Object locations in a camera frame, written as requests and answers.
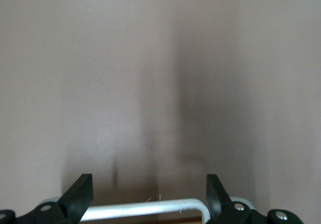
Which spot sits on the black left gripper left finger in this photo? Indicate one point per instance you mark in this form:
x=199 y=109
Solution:
x=75 y=199

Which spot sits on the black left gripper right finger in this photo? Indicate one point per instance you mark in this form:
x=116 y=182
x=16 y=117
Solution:
x=215 y=196

